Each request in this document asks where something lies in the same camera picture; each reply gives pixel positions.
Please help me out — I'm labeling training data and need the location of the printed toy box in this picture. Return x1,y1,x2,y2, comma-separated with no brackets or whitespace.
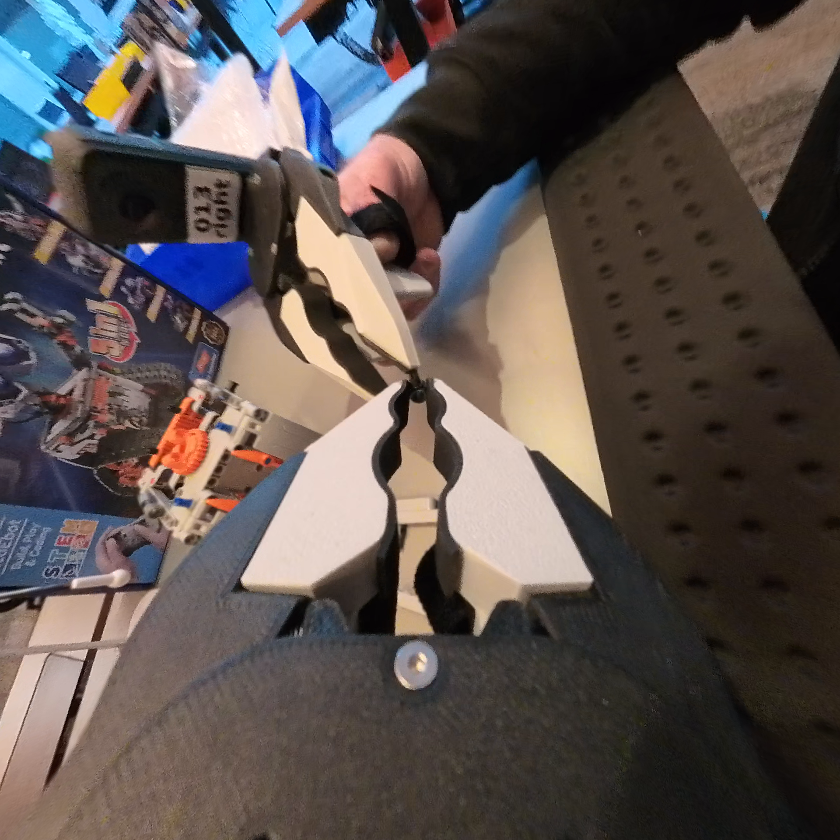
0,141,232,588

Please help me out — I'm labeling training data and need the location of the blue plastic bin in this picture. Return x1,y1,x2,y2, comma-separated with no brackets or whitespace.
125,66,345,315

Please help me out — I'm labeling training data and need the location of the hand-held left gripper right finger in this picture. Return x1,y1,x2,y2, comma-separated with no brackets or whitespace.
423,378,595,636

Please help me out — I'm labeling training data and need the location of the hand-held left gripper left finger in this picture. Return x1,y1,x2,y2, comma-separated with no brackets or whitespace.
240,381,416,636

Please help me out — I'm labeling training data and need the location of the black perforated panel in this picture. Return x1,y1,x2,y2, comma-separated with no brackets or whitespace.
541,72,840,840

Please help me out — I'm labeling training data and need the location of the person's black jacket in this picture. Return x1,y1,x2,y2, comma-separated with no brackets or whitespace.
768,79,840,303

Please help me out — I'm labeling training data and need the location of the grey orange toy brick vehicle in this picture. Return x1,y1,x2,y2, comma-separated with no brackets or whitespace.
136,379,275,544

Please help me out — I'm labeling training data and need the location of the person's right hand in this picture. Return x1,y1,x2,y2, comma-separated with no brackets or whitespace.
338,134,446,286

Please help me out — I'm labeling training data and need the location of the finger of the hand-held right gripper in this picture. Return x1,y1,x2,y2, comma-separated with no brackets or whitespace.
274,276,391,403
294,196,422,376

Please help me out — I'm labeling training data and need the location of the yellow box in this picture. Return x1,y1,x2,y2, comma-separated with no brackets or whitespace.
82,42,158,122

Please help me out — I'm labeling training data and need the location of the person's right forearm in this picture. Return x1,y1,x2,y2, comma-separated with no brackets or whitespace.
377,0,815,231

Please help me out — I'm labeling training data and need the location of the clear plastic wrap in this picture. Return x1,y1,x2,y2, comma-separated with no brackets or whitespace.
154,52,309,168

